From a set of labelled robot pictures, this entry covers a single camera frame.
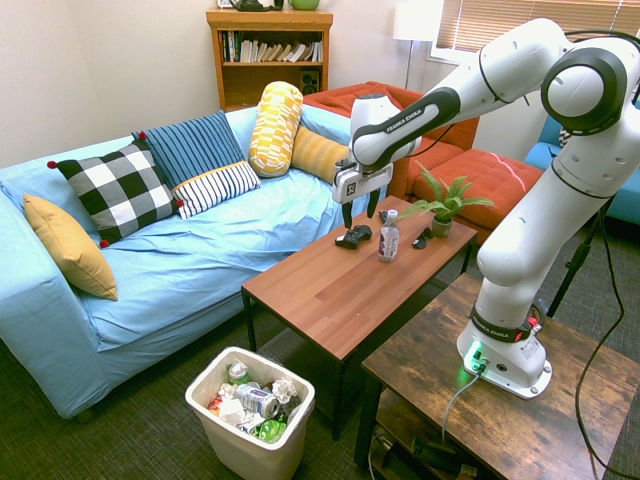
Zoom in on blue chair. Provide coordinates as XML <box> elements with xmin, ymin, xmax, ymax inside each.
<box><xmin>524</xmin><ymin>99</ymin><xmax>640</xmax><ymax>226</ymax></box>

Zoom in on white floor lamp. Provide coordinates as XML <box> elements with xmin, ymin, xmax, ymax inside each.
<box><xmin>392</xmin><ymin>0</ymin><xmax>445</xmax><ymax>91</ymax></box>

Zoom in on orange armchair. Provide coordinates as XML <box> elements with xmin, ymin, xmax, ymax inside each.
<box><xmin>302</xmin><ymin>81</ymin><xmax>480</xmax><ymax>199</ymax></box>

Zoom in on black power strip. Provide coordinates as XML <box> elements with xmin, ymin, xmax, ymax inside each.
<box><xmin>369</xmin><ymin>429</ymin><xmax>481</xmax><ymax>480</ymax></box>

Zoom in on yellow white patterned bolster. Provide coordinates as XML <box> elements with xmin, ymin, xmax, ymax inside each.
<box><xmin>247</xmin><ymin>81</ymin><xmax>305</xmax><ymax>179</ymax></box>

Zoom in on orange ottoman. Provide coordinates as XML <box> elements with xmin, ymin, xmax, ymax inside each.
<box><xmin>405</xmin><ymin>148</ymin><xmax>545</xmax><ymax>245</ymax></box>

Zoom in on wooden bookshelf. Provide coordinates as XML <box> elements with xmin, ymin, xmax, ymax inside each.
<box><xmin>205</xmin><ymin>8</ymin><xmax>335</xmax><ymax>112</ymax></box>

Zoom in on mustard striped bolster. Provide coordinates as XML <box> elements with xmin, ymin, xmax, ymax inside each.
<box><xmin>290</xmin><ymin>125</ymin><xmax>351</xmax><ymax>185</ymax></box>

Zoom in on white trash bin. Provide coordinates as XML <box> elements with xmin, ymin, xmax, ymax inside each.
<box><xmin>184</xmin><ymin>346</ymin><xmax>317</xmax><ymax>480</ymax></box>

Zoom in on crumpled white paper ball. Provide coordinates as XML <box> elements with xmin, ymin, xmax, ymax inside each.
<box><xmin>272</xmin><ymin>377</ymin><xmax>300</xmax><ymax>402</ymax></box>

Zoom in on blue striped pillow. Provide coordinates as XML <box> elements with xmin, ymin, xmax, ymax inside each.
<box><xmin>132</xmin><ymin>109</ymin><xmax>249</xmax><ymax>190</ymax></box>

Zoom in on silver blue drink can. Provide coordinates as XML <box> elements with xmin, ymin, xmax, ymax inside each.
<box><xmin>234</xmin><ymin>382</ymin><xmax>280</xmax><ymax>419</ymax></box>

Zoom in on black white checked pillow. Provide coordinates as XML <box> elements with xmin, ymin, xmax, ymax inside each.
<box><xmin>47</xmin><ymin>130</ymin><xmax>185</xmax><ymax>249</ymax></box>

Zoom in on grey base cable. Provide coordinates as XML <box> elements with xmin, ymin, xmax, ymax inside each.
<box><xmin>441</xmin><ymin>367</ymin><xmax>484</xmax><ymax>446</ymax></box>

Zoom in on plain mustard yellow pillow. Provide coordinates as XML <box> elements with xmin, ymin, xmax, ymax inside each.
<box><xmin>23</xmin><ymin>193</ymin><xmax>120</xmax><ymax>302</ymax></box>

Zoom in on light blue sofa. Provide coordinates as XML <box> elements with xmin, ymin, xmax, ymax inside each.
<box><xmin>0</xmin><ymin>104</ymin><xmax>389</xmax><ymax>420</ymax></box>

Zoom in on green plastic wrapper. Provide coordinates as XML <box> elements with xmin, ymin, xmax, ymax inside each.
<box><xmin>252</xmin><ymin>418</ymin><xmax>289</xmax><ymax>444</ymax></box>

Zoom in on potted green fern plant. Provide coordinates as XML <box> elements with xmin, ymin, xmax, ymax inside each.
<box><xmin>396</xmin><ymin>160</ymin><xmax>496</xmax><ymax>239</ymax></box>

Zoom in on white crumpled tissue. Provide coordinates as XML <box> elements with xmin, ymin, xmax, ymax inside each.
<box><xmin>218</xmin><ymin>397</ymin><xmax>247</xmax><ymax>426</ymax></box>

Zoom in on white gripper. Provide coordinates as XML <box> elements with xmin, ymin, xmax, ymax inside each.
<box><xmin>331</xmin><ymin>158</ymin><xmax>394</xmax><ymax>231</ymax></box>

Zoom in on reddish wooden coffee table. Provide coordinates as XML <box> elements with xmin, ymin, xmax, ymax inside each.
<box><xmin>241</xmin><ymin>194</ymin><xmax>480</xmax><ymax>441</ymax></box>

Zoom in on clear plastic water bottle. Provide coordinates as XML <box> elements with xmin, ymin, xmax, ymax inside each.
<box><xmin>377</xmin><ymin>208</ymin><xmax>401</xmax><ymax>264</ymax></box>

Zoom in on white navy striped pillow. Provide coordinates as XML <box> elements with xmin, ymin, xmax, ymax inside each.
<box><xmin>170</xmin><ymin>160</ymin><xmax>262</xmax><ymax>221</ymax></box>

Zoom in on black camera tripod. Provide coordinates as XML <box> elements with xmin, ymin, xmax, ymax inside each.
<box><xmin>546</xmin><ymin>197</ymin><xmax>617</xmax><ymax>319</ymax></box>

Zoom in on rustic brown side table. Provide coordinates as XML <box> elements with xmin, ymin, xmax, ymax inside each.
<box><xmin>353</xmin><ymin>272</ymin><xmax>640</xmax><ymax>480</ymax></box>

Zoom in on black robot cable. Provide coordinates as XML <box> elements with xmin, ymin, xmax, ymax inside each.
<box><xmin>563</xmin><ymin>29</ymin><xmax>640</xmax><ymax>476</ymax></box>

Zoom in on row of books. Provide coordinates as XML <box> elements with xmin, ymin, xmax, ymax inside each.
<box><xmin>221</xmin><ymin>30</ymin><xmax>324</xmax><ymax>64</ymax></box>

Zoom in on black object on shelf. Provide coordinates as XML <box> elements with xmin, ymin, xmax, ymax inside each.
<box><xmin>229</xmin><ymin>0</ymin><xmax>285</xmax><ymax>12</ymax></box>

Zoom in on black game controller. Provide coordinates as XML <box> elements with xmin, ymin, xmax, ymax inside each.
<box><xmin>334</xmin><ymin>224</ymin><xmax>374</xmax><ymax>250</ymax></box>

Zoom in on wooden window blinds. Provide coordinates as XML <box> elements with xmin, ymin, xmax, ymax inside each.
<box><xmin>437</xmin><ymin>0</ymin><xmax>640</xmax><ymax>51</ymax></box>

